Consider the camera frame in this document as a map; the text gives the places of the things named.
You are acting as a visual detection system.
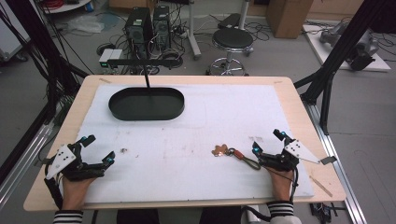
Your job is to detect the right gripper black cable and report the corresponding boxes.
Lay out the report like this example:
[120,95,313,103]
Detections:
[262,165,301,203]

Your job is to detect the thin wooden stick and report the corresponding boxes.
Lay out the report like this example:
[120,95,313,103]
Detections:
[308,175,333,198]

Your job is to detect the round white table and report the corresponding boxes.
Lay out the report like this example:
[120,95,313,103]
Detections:
[41,0,92,15]

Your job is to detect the clear plastic bag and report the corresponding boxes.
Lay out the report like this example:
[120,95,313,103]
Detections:
[65,14,106,35]

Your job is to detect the grey machine on platform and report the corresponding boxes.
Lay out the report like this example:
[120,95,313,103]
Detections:
[319,21,381,72]

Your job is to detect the tangle of black floor cables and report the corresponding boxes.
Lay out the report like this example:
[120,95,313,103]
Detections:
[170,12,272,43]

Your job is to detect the small black parts on floor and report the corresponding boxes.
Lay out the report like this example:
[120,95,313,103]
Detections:
[308,202,346,224]

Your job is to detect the white platform board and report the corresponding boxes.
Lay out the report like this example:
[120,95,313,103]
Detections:
[302,23,392,73]

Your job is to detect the copper flower keychain with strap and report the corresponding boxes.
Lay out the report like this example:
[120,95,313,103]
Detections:
[211,143,262,171]

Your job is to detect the flat black case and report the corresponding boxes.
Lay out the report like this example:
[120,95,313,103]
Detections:
[217,12,242,30]

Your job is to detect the white foam board mat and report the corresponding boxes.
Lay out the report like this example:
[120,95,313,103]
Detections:
[59,83,316,204]

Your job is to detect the black oval tray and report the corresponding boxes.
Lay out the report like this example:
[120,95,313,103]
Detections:
[107,86,186,122]

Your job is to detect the white cabinet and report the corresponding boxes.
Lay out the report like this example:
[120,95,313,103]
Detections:
[0,8,32,62]

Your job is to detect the person's dark trouser legs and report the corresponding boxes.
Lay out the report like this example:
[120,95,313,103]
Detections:
[116,206,243,224]

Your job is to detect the black metal frame strut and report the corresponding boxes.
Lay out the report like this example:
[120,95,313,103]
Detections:
[0,0,90,125]
[293,0,396,136]

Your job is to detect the narrow black computer tower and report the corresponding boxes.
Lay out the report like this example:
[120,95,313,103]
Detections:
[152,5,172,51]

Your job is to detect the brown cardboard box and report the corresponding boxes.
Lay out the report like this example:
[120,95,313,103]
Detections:
[265,0,315,40]

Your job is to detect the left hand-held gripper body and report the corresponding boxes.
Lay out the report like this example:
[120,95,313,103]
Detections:
[45,143,108,182]

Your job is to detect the person's left hand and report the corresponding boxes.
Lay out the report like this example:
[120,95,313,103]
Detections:
[61,175,96,212]

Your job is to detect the black camera stand bar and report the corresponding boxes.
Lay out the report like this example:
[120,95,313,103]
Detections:
[106,58,182,91]

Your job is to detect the black round stool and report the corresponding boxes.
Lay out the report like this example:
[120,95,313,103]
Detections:
[205,27,255,77]

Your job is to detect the large black computer tower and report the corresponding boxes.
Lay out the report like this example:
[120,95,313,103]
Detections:
[124,7,154,60]

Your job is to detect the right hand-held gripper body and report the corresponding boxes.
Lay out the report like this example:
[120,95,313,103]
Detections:
[257,138,338,173]

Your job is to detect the white metal table leg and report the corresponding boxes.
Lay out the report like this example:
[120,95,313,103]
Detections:
[186,0,203,61]

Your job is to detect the aluminium rail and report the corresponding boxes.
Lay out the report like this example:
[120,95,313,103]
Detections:
[304,101,369,224]
[0,122,55,206]

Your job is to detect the person's right hand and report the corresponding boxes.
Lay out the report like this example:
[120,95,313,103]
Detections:
[266,167,295,203]

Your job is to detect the white box device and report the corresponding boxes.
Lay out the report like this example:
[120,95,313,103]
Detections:
[98,48,123,68]

